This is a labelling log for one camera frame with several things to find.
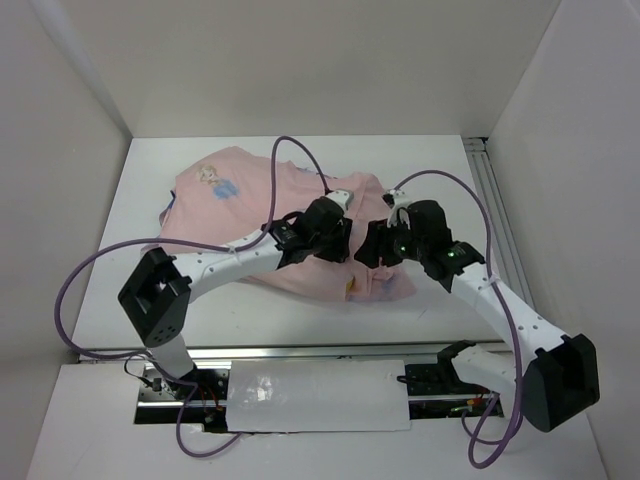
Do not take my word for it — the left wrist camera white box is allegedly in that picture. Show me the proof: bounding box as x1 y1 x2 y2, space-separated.
325 189 354 212

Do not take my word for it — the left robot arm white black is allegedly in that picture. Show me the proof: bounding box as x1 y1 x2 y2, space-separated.
118 190 353 399

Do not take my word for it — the aluminium side rail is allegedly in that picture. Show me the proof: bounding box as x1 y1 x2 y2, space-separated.
462 137 534 307

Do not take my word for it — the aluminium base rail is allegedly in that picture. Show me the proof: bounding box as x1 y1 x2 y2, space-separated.
77 341 501 364

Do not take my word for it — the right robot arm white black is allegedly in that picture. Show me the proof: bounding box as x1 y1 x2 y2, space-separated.
355 189 600 432

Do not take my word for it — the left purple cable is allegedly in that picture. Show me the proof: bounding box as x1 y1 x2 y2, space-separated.
53 134 336 459

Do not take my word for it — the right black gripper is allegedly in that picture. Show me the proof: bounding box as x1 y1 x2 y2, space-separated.
352 215 427 269

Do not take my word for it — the pink blue printed pillowcase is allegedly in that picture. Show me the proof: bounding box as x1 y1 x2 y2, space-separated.
158 144 418 303

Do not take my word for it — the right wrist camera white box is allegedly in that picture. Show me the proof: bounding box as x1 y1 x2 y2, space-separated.
382 189 412 227

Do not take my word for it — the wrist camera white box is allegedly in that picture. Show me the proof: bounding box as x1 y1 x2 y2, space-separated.
325 189 354 212
382 189 412 227

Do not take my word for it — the white cover plate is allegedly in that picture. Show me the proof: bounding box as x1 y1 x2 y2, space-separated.
226 359 411 433

